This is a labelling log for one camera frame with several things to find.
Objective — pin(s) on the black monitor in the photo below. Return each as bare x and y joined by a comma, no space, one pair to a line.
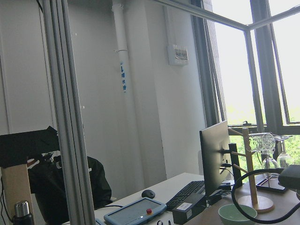
214,140

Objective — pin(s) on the black computer mouse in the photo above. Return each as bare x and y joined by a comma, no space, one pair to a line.
148,193

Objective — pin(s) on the black keyboard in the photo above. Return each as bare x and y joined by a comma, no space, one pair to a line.
192,189

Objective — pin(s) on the teach pendant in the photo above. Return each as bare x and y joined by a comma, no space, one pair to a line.
136,213

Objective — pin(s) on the glass mug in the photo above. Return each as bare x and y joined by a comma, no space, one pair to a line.
263,143

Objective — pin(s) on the wine glass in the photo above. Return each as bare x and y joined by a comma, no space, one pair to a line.
284,159
270,163

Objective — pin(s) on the green bowl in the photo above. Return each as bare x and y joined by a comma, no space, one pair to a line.
230,215

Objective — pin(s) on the wooden mug tree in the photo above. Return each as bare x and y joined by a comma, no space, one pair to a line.
260,203

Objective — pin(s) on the black steel thermos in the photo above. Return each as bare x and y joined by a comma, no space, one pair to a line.
22,215

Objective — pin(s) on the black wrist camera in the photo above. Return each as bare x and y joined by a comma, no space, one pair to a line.
290,177

